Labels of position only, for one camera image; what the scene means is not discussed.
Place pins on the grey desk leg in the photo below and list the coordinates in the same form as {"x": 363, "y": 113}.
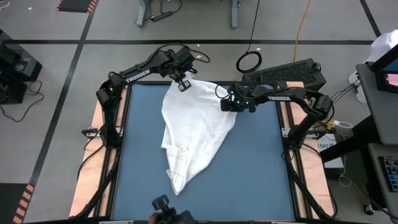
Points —
{"x": 234, "y": 15}
{"x": 143, "y": 14}

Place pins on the grey desk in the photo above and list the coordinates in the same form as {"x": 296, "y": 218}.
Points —
{"x": 382, "y": 115}

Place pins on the blue keypad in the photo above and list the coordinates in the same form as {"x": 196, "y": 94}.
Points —
{"x": 391, "y": 174}

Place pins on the blue table mat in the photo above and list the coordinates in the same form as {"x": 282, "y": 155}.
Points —
{"x": 248, "y": 171}

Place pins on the yellow connector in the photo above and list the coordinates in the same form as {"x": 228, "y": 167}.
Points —
{"x": 331, "y": 124}

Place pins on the black power strip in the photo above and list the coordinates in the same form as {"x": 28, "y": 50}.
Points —
{"x": 161, "y": 16}

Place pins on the black equipment stack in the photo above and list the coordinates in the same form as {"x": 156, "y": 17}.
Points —
{"x": 15, "y": 65}

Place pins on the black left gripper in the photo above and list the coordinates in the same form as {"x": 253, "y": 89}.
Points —
{"x": 183, "y": 62}

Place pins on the grey side cart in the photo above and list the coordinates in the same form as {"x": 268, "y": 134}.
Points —
{"x": 376, "y": 174}

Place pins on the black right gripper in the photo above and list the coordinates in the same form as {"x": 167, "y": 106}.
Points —
{"x": 242, "y": 101}

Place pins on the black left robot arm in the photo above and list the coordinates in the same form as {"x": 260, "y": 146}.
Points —
{"x": 136, "y": 76}

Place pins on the white checked towel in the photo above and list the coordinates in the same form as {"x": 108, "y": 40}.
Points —
{"x": 196, "y": 130}

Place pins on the black orange striped mat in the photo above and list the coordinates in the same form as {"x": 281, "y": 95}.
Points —
{"x": 76, "y": 5}
{"x": 11, "y": 202}

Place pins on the white labelled box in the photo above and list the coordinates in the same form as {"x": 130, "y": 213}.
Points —
{"x": 334, "y": 162}

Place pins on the black monitor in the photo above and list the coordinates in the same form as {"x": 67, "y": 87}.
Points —
{"x": 385, "y": 81}

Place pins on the black caster wheel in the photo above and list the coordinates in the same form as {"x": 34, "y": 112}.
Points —
{"x": 369, "y": 209}

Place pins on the black desk base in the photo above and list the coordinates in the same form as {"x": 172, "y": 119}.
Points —
{"x": 357, "y": 133}

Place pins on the black computer tower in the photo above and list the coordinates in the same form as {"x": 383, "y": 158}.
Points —
{"x": 286, "y": 73}

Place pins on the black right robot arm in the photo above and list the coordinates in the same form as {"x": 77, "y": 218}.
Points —
{"x": 280, "y": 98}

